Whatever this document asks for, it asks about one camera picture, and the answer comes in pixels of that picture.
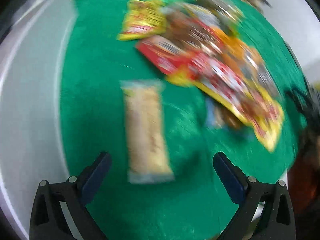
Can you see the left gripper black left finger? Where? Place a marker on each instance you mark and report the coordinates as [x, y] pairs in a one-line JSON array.
[[47, 220]]

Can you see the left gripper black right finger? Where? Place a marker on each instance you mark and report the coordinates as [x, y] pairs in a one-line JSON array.
[[277, 219]]

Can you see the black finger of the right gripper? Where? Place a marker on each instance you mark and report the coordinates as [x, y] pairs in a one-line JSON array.
[[303, 102]]

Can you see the yellow red peanut snack bag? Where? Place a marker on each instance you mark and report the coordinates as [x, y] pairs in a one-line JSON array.
[[248, 102]]

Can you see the pale yellow snack bar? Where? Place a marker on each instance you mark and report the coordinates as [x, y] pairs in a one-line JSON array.
[[147, 150]]

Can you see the red dried meat packet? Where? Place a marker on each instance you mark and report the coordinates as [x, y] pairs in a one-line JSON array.
[[189, 47]]

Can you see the orange chicken leg packet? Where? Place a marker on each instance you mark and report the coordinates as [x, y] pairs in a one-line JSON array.
[[244, 60]]

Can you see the white cardboard box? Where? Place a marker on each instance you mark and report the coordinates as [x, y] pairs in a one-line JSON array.
[[31, 143]]

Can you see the green floral bedspread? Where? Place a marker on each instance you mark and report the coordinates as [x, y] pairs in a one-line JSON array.
[[193, 206]]

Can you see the blue-edged sausage packet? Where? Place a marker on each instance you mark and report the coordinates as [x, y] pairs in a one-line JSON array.
[[219, 117]]

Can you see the gold brown snack bag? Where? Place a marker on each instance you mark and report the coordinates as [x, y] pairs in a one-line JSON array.
[[225, 10]]

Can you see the yellow red small snack packet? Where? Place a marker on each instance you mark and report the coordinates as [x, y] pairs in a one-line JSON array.
[[143, 19]]

